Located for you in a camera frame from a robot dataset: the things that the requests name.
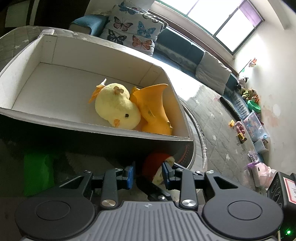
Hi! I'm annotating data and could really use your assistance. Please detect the red hat gnome toy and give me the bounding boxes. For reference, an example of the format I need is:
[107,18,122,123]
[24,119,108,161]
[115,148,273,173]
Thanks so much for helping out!
[142,153,175,186]

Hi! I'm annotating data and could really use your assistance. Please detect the orange plastic dinosaur toy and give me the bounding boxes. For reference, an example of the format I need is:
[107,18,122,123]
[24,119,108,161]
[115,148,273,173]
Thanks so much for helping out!
[130,83,173,135]

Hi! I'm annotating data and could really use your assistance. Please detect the yellow plush chick toy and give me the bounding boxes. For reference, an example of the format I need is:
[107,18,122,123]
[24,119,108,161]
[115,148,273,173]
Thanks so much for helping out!
[88,79,141,130]

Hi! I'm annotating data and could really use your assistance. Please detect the pink plastic bag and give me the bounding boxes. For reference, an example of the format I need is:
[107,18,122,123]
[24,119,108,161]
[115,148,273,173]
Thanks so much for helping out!
[247,162,277,189]

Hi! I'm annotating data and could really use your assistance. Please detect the clear plastic storage bin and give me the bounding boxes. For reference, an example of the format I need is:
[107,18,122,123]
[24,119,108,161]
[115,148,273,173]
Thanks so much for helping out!
[243,111,269,142]

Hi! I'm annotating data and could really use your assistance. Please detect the yellow toy truck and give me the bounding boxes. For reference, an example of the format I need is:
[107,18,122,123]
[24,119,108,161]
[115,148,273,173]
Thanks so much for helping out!
[237,132,247,144]

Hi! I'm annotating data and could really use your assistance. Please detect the green object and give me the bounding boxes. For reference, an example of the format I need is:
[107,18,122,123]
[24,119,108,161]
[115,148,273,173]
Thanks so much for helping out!
[23,153,54,197]

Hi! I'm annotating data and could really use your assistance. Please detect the pile of plush toys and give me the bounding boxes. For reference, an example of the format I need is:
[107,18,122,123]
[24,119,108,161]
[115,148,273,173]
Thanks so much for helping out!
[238,77,259,103]

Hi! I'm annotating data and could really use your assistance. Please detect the white lined cardboard box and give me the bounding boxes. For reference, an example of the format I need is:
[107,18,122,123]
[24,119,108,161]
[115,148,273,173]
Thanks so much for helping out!
[1,35,192,141]

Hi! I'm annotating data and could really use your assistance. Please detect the grey sofa cushion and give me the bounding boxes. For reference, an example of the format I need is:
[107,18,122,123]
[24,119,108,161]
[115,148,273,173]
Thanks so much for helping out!
[195,51,231,95]

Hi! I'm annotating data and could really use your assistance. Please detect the blue sofa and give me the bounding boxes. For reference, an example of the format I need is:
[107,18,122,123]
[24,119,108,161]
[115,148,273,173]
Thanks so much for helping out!
[69,15,250,119]

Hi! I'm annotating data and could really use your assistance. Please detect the butterfly print pillow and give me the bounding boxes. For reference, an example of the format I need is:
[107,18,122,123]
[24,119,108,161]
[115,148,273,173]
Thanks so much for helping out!
[100,1,168,56]

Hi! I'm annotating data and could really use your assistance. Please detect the window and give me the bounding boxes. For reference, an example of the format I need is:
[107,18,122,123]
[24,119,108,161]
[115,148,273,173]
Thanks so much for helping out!
[159,0,264,54]

